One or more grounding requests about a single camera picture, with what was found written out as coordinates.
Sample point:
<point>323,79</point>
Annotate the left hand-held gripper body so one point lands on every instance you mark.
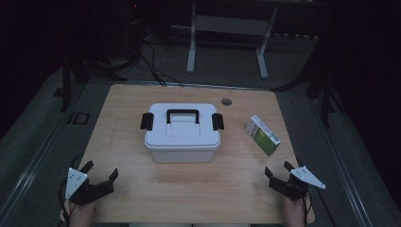
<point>91,190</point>

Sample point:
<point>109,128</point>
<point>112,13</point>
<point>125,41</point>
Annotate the white plastic storage box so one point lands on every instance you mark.
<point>181,155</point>

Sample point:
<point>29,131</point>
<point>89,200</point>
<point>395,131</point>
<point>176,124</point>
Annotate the grey round table grommet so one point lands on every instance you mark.
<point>226,101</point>

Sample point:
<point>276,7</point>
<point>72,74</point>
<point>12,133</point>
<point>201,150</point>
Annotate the green and white carton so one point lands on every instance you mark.
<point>264,137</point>

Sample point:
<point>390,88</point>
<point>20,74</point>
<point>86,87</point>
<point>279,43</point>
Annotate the person's right hand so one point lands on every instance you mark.
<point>293,213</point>

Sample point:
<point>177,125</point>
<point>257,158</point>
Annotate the person's left hand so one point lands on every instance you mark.
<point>81,216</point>

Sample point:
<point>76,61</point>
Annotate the black tripod stand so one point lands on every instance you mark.
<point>67,85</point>
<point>324,91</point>

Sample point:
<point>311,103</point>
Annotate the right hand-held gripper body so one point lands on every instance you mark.
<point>291,187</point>

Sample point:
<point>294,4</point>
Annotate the white metal stand frame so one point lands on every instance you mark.
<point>230,25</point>

